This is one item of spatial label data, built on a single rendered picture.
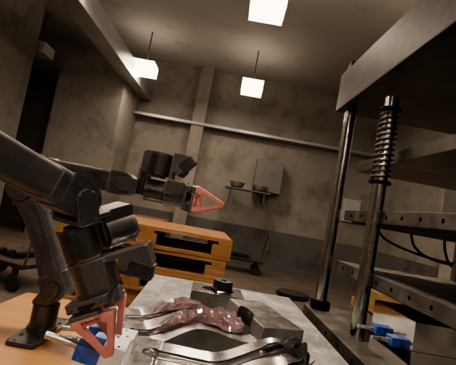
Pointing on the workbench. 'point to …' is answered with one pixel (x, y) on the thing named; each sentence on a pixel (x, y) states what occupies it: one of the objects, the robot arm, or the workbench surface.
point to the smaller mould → (201, 292)
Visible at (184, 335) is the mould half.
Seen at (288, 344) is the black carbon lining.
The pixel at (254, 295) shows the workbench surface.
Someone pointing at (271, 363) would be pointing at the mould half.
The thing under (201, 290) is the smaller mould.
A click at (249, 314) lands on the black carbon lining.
